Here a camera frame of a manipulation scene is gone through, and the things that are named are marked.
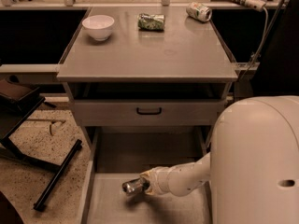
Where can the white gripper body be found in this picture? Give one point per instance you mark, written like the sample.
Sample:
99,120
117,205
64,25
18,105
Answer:
160,181

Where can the crushed silver blue redbull can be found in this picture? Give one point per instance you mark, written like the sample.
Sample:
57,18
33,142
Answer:
135,186

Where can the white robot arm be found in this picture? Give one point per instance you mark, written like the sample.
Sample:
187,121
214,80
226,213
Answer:
252,166

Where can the open grey lower drawer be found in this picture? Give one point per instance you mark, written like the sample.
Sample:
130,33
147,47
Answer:
113,192

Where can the grey drawer cabinet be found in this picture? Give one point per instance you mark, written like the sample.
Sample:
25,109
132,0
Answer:
185,61

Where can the crushed green can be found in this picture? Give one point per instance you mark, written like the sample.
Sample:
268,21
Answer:
151,22

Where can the white red green can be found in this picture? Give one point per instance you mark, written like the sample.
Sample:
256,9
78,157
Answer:
199,11

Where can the white ceramic bowl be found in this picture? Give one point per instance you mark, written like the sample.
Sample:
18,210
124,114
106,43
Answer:
99,27

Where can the brown box on stand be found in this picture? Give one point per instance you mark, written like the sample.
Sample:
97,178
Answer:
16,96

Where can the black office chair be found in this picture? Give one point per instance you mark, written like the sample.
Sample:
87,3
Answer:
278,72

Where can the closed drawer with black handle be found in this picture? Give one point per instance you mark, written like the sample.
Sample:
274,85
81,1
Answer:
125,113

